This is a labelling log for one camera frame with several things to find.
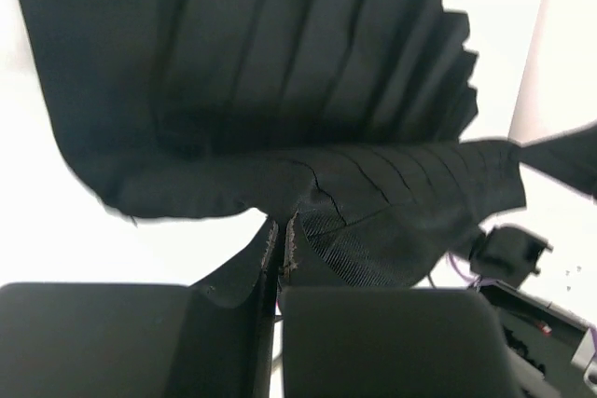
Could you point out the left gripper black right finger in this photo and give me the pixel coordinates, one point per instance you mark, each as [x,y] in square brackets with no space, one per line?
[343,341]

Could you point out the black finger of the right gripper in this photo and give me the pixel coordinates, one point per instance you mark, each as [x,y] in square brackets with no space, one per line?
[569,158]

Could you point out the black pleated skirt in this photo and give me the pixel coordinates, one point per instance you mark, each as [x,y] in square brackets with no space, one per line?
[339,119]

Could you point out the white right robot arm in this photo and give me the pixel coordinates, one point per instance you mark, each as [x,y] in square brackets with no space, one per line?
[553,352]

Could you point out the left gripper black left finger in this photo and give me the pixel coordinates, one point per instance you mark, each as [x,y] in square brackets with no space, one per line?
[210,339]

